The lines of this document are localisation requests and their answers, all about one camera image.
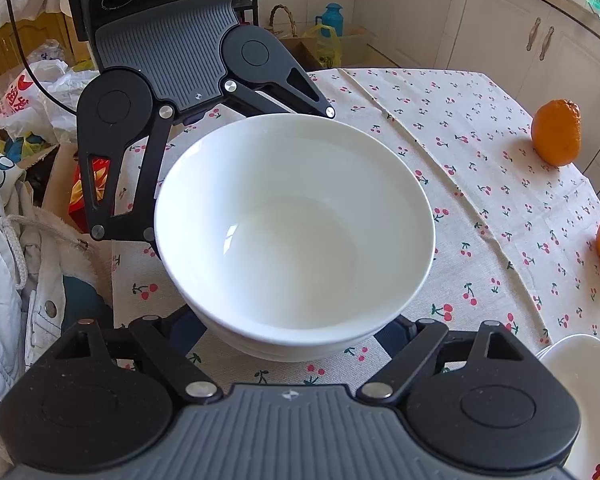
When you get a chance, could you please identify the white red-print plastic bag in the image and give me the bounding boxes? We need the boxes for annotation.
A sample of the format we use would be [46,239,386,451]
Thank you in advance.
[0,60,101,143]

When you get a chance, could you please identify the wicker basket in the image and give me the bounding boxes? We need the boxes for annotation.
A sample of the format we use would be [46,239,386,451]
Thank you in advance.
[269,5,299,40]

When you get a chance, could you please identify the cherry print tablecloth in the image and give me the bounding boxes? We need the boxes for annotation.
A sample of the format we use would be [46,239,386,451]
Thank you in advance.
[111,66,600,401]

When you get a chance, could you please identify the orange with knobby top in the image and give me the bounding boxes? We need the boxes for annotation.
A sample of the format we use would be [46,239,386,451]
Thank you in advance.
[531,99,582,167]

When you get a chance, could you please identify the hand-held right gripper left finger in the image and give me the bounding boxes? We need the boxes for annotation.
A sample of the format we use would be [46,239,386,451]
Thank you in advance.
[55,305,223,404]

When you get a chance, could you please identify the blue thermos jug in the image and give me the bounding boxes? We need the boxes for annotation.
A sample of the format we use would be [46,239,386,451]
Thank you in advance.
[322,2,344,37]

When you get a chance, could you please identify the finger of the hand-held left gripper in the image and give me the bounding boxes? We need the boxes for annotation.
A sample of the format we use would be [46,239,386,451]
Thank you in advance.
[77,105,176,257]
[222,55,337,121]

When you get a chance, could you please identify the red carton box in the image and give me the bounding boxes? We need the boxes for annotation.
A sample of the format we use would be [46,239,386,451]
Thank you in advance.
[69,156,112,220]

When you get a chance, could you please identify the white kitchen cabinets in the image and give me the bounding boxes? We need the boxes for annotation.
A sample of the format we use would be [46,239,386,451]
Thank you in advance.
[352,0,600,201]

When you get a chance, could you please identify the person's white jacket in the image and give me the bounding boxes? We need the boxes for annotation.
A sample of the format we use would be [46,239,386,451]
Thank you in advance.
[0,150,113,461]

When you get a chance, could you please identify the wooden cabinet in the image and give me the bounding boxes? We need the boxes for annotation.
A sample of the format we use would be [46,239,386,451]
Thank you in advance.
[0,12,88,86]

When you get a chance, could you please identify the blue and white bag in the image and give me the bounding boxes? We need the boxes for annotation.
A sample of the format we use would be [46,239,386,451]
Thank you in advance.
[0,135,31,188]

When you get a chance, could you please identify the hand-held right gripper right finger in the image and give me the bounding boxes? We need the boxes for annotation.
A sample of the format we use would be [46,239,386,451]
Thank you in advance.
[357,314,526,404]

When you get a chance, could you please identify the yellow plastic bag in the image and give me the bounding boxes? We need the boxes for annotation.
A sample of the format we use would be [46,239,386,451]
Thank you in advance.
[301,24,342,67]

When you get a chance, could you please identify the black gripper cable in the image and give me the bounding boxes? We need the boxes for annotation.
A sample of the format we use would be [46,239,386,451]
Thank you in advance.
[0,0,81,113]

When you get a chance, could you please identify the brown cardboard box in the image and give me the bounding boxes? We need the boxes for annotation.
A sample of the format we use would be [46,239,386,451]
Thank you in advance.
[280,27,398,69]

